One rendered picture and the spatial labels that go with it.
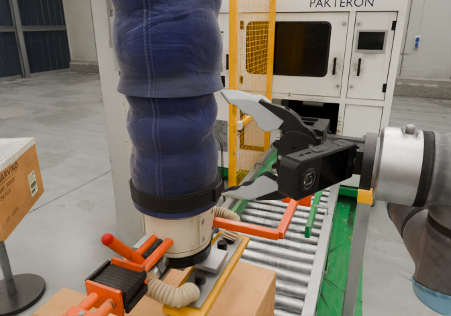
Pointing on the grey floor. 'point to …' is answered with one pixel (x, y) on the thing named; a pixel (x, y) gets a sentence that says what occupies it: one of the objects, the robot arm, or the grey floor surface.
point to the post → (357, 250)
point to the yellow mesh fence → (248, 66)
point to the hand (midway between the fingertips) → (217, 145)
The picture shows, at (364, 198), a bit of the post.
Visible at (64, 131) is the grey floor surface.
